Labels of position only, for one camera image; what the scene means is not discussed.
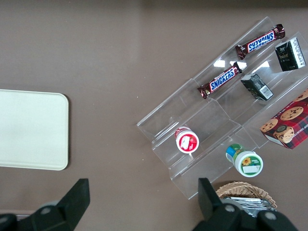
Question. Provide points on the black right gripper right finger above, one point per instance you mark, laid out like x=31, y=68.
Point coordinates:
x=216, y=214

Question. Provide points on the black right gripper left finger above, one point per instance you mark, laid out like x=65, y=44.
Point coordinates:
x=65, y=211

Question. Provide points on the light tan wicker basket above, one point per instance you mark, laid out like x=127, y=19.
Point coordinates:
x=238, y=190

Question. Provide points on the silver foil tray stack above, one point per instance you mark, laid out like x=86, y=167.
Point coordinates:
x=250, y=202

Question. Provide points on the cream rectangular serving tray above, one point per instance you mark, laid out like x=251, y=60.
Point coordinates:
x=31, y=130

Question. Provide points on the green lid yogurt cup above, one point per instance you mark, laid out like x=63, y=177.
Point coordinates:
x=247, y=163

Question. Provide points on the red lid yogurt cup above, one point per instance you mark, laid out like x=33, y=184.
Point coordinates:
x=187, y=143

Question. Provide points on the clear acrylic stepped display stand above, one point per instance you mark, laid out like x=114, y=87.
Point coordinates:
x=216, y=120

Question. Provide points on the red plaid cookie box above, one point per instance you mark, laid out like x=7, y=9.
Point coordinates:
x=288, y=120

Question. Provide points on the small black white carton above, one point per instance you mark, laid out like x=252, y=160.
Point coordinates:
x=288, y=55
x=256, y=86

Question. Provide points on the Snickers chocolate bar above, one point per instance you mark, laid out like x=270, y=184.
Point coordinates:
x=261, y=41
x=222, y=80

